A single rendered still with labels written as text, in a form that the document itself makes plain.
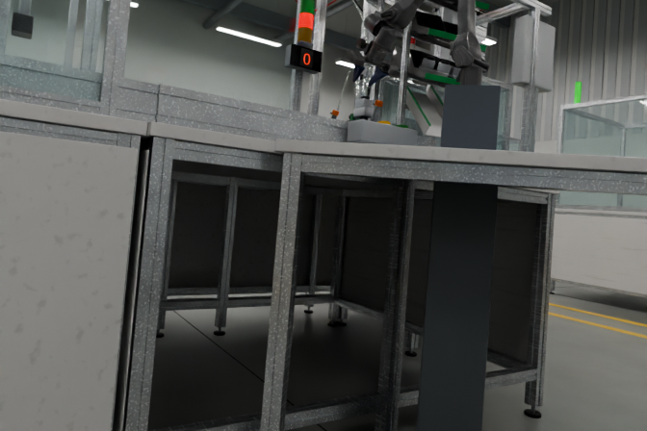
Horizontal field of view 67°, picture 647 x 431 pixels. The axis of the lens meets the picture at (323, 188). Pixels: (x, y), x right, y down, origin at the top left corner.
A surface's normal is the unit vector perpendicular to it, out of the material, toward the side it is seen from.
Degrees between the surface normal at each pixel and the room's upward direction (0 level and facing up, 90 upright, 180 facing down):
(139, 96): 90
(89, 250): 90
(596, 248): 90
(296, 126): 90
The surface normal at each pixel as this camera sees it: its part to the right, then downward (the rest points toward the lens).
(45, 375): 0.54, 0.01
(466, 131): -0.21, -0.06
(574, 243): -0.84, -0.09
